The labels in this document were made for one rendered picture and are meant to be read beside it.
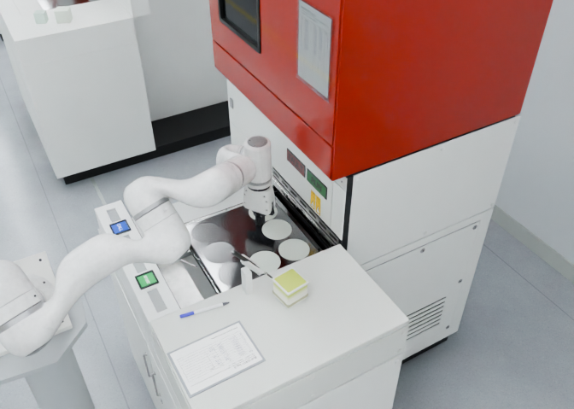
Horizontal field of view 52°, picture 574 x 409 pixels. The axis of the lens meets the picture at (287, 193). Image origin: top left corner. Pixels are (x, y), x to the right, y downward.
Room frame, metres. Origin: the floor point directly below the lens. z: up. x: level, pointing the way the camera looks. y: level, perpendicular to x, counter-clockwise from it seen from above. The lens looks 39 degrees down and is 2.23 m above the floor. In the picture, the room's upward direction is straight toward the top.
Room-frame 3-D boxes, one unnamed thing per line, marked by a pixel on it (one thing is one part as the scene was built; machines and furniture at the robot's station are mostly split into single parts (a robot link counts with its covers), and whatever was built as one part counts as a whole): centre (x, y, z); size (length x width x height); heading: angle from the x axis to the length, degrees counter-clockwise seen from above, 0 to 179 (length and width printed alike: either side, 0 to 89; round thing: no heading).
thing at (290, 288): (1.10, -0.01, 1.00); 0.07 x 0.07 x 0.07; 38
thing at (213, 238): (1.40, 0.12, 0.90); 0.34 x 0.34 x 0.01; 30
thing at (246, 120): (1.67, 0.02, 1.02); 0.82 x 0.03 x 0.40; 30
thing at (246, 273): (1.13, 0.10, 1.03); 0.06 x 0.04 x 0.13; 120
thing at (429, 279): (1.84, -0.27, 0.41); 0.82 x 0.71 x 0.82; 30
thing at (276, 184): (1.51, -0.05, 0.89); 0.44 x 0.02 x 0.10; 30
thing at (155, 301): (1.27, 0.47, 0.89); 0.55 x 0.09 x 0.14; 30
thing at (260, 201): (1.48, 0.09, 1.03); 0.10 x 0.07 x 0.11; 63
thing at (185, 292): (1.25, 0.35, 0.87); 0.36 x 0.08 x 0.03; 30
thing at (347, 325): (1.01, 0.02, 0.89); 0.62 x 0.35 x 0.14; 120
